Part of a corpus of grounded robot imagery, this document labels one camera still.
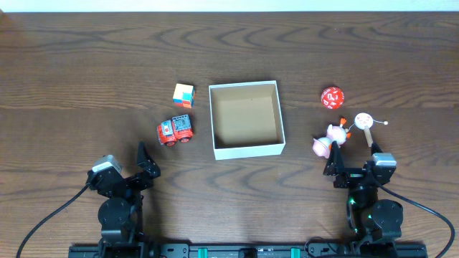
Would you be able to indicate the red toy truck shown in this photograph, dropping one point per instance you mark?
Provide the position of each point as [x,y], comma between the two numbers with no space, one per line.
[176,129]

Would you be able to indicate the pig face rattle drum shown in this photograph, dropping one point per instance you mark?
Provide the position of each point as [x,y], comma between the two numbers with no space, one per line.
[364,121]

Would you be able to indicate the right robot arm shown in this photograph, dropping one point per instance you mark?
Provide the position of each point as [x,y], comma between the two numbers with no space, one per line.
[376,222]

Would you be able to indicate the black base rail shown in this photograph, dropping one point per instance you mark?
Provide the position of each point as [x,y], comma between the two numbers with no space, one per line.
[311,249]

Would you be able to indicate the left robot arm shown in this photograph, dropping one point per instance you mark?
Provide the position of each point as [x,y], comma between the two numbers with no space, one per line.
[121,216]

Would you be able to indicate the colourful puzzle cube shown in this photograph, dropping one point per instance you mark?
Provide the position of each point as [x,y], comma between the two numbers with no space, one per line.
[184,95]

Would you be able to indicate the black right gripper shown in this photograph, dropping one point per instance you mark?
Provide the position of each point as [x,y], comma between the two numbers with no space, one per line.
[336,168]

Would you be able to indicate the white cardboard box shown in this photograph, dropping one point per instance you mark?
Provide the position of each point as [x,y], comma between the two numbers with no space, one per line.
[246,120]

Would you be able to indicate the red polyhedral number die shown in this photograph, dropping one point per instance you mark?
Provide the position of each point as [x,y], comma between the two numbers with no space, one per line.
[332,97]

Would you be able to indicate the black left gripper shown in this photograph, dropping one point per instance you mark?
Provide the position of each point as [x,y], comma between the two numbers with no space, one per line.
[128,180]

